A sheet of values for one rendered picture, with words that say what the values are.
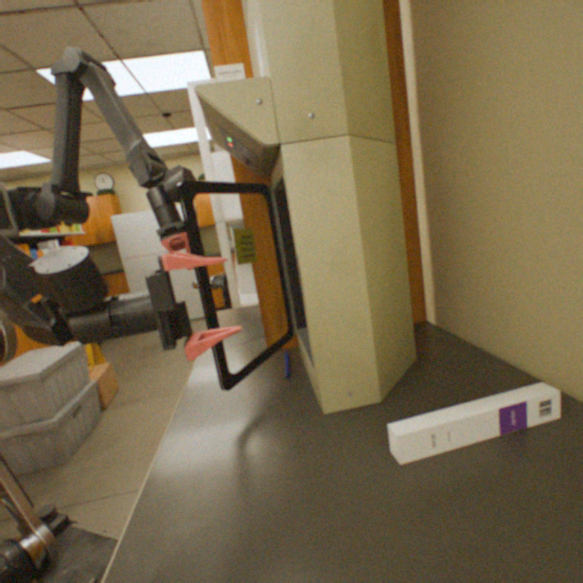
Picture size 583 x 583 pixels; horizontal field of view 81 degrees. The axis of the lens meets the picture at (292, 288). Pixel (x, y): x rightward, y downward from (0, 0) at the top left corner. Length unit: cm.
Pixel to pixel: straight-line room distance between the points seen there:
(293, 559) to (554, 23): 81
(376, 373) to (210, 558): 37
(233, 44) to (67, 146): 52
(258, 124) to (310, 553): 56
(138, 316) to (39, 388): 220
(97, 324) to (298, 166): 37
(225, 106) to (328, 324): 38
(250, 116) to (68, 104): 71
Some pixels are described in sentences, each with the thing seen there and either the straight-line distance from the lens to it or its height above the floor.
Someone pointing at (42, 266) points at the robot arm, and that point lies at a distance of 48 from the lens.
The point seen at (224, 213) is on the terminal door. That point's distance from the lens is 71.
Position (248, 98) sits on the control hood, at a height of 148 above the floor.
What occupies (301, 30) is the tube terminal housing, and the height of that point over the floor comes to 156.
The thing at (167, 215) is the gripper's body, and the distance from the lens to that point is 86.
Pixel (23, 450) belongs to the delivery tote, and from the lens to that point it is 290.
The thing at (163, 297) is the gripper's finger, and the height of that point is 122.
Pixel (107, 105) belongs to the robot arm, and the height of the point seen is 165.
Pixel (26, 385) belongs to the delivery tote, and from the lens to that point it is 267.
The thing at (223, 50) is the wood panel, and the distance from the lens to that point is 102.
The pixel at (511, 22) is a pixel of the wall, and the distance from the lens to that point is 83.
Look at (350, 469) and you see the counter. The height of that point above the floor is 94.
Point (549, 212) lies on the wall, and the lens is 73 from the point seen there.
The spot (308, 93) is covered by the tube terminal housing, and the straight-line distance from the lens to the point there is 60.
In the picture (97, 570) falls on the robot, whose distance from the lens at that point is 165.
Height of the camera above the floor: 129
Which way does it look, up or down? 11 degrees down
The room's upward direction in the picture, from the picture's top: 9 degrees counter-clockwise
